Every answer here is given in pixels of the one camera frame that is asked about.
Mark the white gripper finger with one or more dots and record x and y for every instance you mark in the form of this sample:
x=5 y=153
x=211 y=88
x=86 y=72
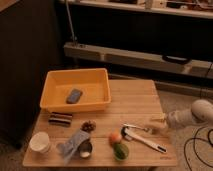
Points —
x=157 y=127
x=157 y=117

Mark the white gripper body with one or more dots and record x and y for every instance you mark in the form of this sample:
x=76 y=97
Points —
x=174 y=120

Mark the silver metal fork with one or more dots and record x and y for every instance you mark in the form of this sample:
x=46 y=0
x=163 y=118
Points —
x=146 y=129

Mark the orange fruit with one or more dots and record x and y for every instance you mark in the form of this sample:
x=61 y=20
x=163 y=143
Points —
x=115 y=137

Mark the green fruit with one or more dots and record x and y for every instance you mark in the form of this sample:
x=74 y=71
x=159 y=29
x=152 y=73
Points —
x=121 y=151

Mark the brown pine cone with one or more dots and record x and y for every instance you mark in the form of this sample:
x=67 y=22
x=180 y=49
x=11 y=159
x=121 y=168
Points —
x=88 y=126

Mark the yellow plastic bin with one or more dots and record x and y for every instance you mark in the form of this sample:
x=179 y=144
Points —
x=94 y=84

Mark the grey sponge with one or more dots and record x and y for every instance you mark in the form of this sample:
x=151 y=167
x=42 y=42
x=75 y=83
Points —
x=74 y=96

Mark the grey cloth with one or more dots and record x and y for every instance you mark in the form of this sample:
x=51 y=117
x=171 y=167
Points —
x=69 y=148

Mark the background shelf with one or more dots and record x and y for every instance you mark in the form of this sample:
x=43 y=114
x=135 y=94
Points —
x=147 y=7

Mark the white paper cup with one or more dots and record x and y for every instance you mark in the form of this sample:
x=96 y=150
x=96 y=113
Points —
x=40 y=142

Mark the white handled kitchen tool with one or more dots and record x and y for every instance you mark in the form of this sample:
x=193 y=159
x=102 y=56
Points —
x=128 y=134

